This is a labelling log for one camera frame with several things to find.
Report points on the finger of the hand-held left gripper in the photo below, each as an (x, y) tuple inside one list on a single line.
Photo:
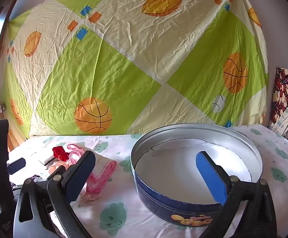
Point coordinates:
[(16, 165)]

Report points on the cloud print tablecloth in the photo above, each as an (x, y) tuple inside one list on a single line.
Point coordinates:
[(114, 218)]

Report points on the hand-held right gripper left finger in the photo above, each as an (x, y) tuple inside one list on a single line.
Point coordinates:
[(77, 178)]

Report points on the white sponge with dark stripe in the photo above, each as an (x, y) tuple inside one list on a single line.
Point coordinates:
[(47, 159)]

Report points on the purple cloth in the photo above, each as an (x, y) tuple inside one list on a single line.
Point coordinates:
[(37, 178)]

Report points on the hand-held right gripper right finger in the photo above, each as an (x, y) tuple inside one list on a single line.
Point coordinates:
[(210, 178)]

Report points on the red plaid bear blanket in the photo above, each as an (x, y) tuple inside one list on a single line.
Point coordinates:
[(282, 91)]

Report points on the red embroidered pouch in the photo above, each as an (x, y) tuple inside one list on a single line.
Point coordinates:
[(59, 153)]

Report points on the pink lace trimmed cloth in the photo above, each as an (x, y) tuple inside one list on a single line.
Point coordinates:
[(104, 171)]

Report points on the round blue metal tin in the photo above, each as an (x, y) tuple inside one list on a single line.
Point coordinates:
[(158, 199)]

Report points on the sports print bedsheet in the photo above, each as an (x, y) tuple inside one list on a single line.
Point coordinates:
[(134, 54)]

